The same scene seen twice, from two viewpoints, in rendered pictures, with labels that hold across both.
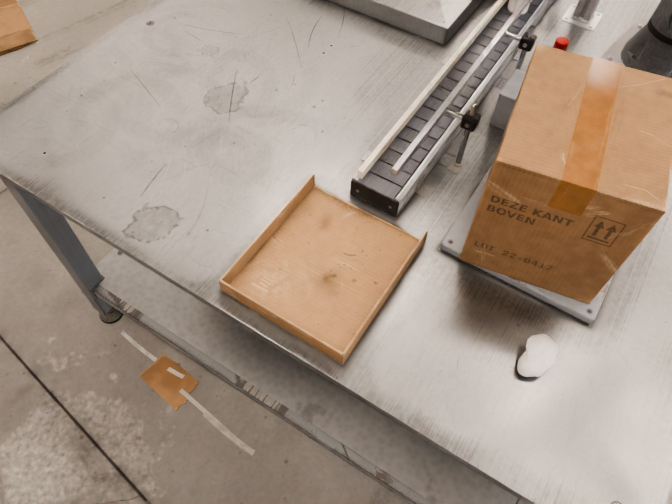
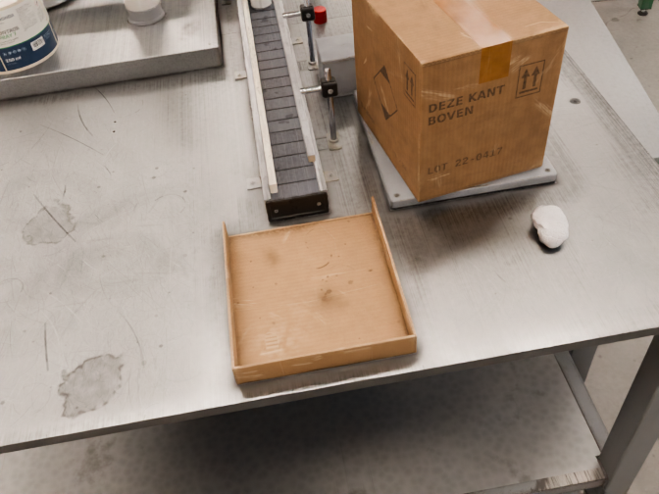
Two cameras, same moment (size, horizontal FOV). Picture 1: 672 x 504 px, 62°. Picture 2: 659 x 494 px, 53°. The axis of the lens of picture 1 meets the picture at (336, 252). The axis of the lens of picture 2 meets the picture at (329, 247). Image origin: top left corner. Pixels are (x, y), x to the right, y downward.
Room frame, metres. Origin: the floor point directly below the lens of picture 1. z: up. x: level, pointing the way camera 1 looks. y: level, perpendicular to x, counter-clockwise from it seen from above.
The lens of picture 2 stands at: (-0.02, 0.38, 1.63)
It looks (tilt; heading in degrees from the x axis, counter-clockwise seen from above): 46 degrees down; 325
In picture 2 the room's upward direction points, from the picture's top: 7 degrees counter-clockwise
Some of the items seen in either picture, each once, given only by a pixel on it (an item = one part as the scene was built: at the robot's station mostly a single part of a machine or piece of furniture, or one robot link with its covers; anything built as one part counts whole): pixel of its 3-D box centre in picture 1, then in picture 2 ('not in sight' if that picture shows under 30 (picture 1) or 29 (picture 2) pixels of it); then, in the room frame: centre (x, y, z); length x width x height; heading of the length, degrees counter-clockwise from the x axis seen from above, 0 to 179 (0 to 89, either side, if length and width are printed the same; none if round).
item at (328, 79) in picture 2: (455, 132); (320, 108); (0.84, -0.23, 0.91); 0.07 x 0.03 x 0.16; 59
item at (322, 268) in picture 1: (326, 260); (311, 281); (0.56, 0.02, 0.85); 0.30 x 0.26 x 0.04; 149
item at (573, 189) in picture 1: (563, 175); (447, 74); (0.67, -0.39, 0.99); 0.30 x 0.24 x 0.27; 159
